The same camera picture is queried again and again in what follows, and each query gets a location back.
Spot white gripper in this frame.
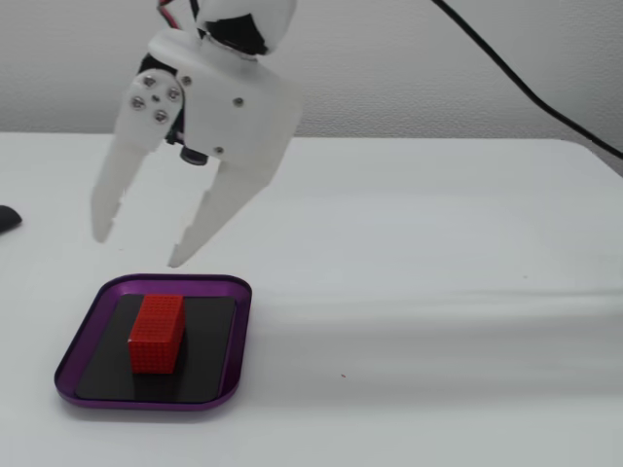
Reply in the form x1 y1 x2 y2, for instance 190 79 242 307
90 29 304 269

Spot red textured block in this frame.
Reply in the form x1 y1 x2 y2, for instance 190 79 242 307
128 293 187 376

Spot purple metal tray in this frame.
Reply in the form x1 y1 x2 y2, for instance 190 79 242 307
53 273 253 413

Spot dark grey rounded object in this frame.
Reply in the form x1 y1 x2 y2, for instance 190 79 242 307
0 204 23 235

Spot black tray mat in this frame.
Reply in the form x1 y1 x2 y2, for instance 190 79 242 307
74 293 238 405

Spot red servo wires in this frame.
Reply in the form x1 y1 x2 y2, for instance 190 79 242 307
154 0 202 31

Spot black cable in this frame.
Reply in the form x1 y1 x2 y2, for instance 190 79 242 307
430 0 623 161

